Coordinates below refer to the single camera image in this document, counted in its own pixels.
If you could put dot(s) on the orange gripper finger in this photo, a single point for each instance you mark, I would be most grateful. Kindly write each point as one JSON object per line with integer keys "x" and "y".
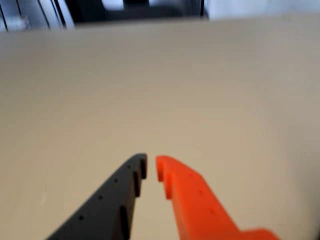
{"x": 200, "y": 207}

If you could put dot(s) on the dark blurred background furniture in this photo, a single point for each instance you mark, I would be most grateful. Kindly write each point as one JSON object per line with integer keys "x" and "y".
{"x": 155, "y": 13}

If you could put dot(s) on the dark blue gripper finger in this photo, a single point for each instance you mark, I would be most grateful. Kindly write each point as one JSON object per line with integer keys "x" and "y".
{"x": 107, "y": 207}

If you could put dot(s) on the blurred grey background frame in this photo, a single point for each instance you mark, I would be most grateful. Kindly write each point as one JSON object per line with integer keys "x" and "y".
{"x": 30, "y": 15}

